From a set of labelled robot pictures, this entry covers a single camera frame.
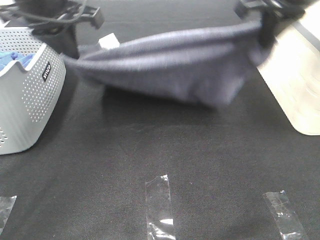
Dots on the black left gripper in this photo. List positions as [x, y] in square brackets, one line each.
[56, 22]

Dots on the clear tape strip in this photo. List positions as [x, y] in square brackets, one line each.
[284, 215]
[159, 218]
[6, 206]

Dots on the cream plastic storage box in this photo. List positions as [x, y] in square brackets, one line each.
[292, 71]

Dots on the grey microfibre towel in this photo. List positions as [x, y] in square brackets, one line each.
[205, 66]

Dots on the right clear tape strip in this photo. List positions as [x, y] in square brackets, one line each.
[284, 215]

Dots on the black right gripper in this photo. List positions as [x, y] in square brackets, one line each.
[273, 12]

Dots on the white towel care label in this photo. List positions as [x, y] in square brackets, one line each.
[109, 41]

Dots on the black basket brand label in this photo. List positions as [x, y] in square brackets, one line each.
[46, 71]

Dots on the grey perforated laundry basket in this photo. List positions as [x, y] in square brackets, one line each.
[26, 101]

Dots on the blue towel in basket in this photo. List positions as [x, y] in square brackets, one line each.
[9, 56]

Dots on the middle clear tape strip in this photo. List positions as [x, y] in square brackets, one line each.
[159, 218]

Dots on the left clear tape strip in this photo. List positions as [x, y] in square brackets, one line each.
[6, 206]

